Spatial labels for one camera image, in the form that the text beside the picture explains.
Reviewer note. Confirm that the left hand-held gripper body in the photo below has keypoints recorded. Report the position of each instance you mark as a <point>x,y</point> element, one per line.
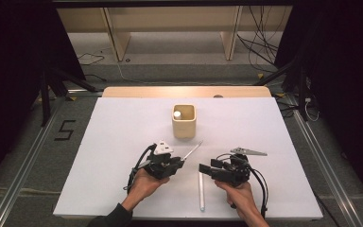
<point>160,164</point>

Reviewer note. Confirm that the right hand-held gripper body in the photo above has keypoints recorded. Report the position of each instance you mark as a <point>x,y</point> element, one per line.
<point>233,173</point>

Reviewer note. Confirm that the clear slim pen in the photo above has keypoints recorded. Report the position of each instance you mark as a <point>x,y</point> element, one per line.
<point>193,150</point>

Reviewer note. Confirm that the white pen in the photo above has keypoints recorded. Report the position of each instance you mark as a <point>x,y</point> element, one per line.
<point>201,192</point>

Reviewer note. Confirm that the beige square pen holder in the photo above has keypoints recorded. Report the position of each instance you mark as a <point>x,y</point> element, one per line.
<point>184,129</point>

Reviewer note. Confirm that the white green glue stick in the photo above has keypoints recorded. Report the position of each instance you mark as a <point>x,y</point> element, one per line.
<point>177,114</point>

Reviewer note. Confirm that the person's right hand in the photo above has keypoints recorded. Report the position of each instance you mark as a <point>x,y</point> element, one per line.
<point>241,198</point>

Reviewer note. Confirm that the person's left hand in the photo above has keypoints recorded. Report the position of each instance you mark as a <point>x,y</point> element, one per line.
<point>143,187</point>

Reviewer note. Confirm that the white board sheet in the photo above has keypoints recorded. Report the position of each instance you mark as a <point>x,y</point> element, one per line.
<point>107,132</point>

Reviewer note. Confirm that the dark table grommet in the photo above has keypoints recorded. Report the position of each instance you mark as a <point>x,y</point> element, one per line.
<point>218,96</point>

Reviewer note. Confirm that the light wooden table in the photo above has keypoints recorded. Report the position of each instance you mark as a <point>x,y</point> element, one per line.
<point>170,91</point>

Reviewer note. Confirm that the black metal stand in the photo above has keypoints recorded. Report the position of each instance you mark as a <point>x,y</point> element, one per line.
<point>302,91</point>
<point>45,94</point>

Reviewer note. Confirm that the black curtain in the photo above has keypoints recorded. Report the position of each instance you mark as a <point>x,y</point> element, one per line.
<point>12,63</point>
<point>353,78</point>

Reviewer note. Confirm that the black metal crossbar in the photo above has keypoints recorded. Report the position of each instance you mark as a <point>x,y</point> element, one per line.
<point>170,3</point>

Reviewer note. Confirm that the short aluminium floor rail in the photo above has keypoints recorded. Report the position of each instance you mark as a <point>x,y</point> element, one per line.
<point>85,92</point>

